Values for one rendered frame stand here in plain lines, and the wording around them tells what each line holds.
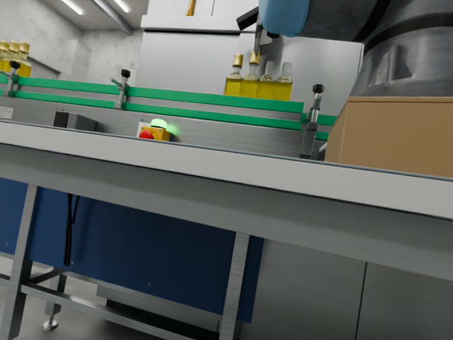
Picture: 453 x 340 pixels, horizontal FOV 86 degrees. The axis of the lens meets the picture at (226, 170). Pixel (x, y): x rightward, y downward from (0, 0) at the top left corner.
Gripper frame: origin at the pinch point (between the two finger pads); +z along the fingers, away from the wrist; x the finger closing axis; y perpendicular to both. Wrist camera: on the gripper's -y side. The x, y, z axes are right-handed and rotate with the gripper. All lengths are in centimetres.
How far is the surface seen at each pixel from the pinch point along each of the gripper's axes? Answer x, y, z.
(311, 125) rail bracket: -16.7, 20.7, 27.4
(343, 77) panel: 11.6, 32.6, 0.4
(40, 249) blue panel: -14, -60, 79
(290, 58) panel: 11.7, 12.1, -5.8
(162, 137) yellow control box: -22.5, -18.4, 36.6
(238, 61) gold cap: -1.7, -5.2, 3.4
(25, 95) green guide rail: -14, -79, 27
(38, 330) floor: 0, -68, 117
